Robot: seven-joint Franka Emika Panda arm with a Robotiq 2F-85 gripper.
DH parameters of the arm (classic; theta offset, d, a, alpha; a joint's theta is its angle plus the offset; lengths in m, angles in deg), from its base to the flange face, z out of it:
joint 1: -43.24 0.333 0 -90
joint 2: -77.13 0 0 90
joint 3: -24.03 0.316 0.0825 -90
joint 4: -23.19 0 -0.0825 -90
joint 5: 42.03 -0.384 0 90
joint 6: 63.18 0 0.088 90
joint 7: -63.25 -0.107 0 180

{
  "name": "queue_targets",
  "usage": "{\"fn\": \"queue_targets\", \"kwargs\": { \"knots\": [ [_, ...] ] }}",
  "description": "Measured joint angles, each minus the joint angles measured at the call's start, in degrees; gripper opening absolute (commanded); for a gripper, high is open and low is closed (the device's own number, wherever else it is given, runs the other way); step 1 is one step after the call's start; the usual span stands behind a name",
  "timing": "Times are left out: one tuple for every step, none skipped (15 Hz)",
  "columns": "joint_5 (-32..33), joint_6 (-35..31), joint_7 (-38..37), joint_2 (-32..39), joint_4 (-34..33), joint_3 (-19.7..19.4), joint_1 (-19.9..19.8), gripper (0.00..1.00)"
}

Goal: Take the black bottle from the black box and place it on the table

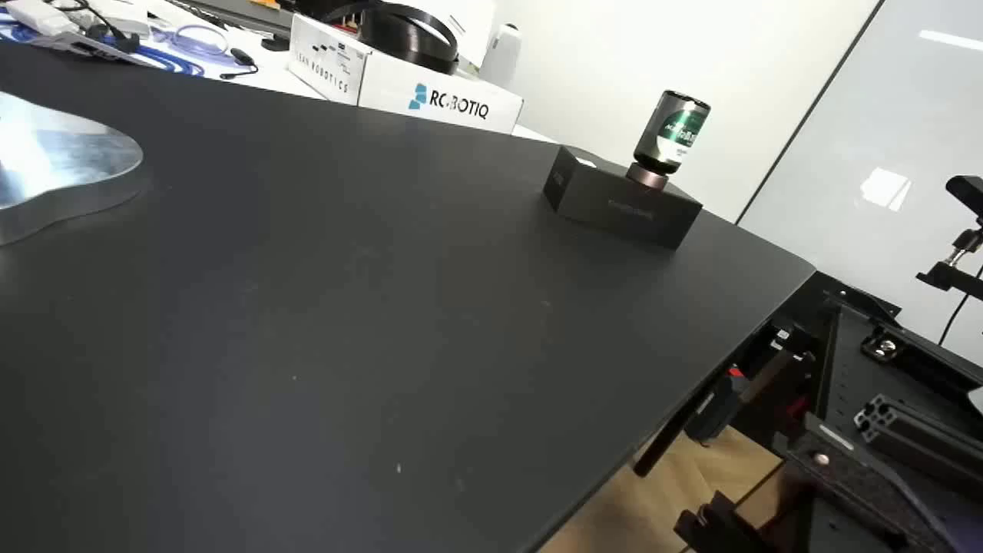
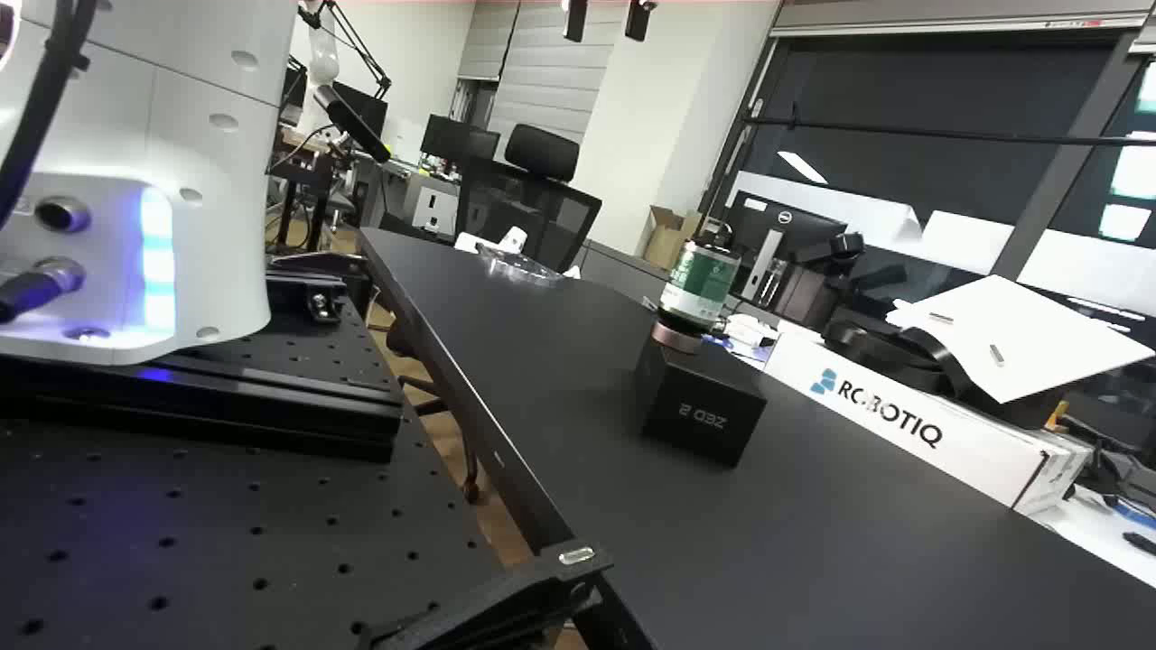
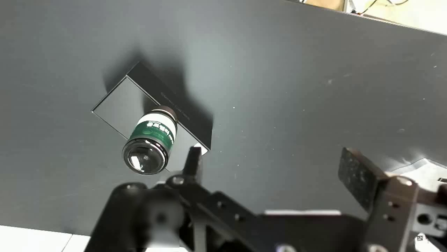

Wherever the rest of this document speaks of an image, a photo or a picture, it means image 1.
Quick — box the white Robotiq cardboard box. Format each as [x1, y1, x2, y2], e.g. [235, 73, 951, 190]
[356, 50, 529, 137]

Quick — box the white plastic bottle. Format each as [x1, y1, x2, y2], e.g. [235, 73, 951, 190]
[480, 17, 525, 91]

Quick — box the black table frame bracket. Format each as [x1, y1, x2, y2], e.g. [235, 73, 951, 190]
[629, 322, 823, 483]

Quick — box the black aluminium extrusion bar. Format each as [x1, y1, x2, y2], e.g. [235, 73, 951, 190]
[851, 390, 983, 487]

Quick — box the black rectangular box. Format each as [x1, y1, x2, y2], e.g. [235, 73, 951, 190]
[540, 145, 705, 251]

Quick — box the blue plastic sheet clutter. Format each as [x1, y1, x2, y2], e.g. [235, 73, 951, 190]
[0, 0, 262, 83]

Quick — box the white box with dot print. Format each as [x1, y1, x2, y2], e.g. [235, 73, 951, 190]
[285, 10, 376, 109]

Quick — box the black round coil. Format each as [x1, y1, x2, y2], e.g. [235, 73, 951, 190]
[358, 0, 461, 76]

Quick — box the black camera on stand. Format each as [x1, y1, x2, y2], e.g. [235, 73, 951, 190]
[912, 173, 983, 302]

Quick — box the black bottle with green label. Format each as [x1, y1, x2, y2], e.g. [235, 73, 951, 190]
[629, 86, 713, 196]

